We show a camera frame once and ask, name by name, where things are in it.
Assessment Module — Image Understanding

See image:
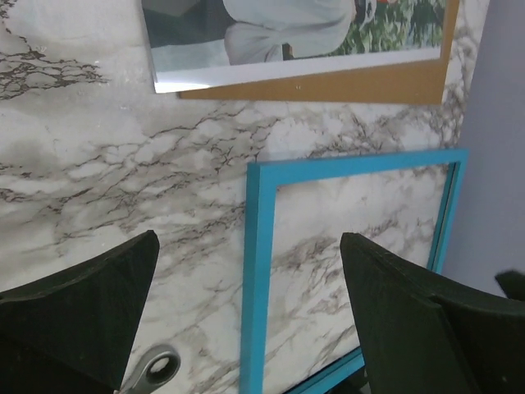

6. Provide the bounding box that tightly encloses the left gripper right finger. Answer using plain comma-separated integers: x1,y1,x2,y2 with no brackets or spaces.
340,233,524,393

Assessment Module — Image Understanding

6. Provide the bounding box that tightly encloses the large ratchet wrench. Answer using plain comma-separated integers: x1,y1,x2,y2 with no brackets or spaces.
119,344,181,394

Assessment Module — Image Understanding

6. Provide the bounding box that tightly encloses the colourful printed photo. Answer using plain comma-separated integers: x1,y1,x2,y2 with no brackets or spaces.
142,0,446,94

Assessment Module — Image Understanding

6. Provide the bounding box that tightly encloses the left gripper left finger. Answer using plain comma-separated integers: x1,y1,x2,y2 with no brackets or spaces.
1,231,159,393

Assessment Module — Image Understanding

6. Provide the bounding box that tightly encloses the brown backing board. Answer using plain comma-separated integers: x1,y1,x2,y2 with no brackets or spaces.
178,1,459,105

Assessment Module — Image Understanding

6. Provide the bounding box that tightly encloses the blue picture frame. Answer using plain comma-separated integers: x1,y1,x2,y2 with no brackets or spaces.
239,149,468,394

